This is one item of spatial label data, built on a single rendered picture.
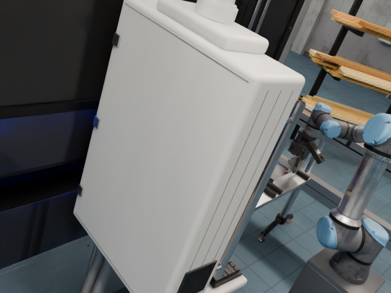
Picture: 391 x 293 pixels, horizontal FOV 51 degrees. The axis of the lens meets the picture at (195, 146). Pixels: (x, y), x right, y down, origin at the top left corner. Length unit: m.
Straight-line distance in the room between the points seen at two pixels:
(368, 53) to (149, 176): 9.25
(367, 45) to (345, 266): 8.64
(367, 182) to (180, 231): 0.77
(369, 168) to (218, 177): 0.75
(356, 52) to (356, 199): 8.75
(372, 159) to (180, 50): 0.84
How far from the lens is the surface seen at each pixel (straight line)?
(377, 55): 10.04
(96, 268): 1.51
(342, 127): 1.86
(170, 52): 0.98
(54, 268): 1.72
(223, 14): 0.96
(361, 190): 1.55
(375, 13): 10.17
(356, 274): 1.76
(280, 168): 2.08
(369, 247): 1.69
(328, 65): 4.46
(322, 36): 10.57
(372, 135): 1.50
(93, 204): 1.32
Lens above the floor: 1.74
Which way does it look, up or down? 26 degrees down
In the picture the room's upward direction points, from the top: 21 degrees clockwise
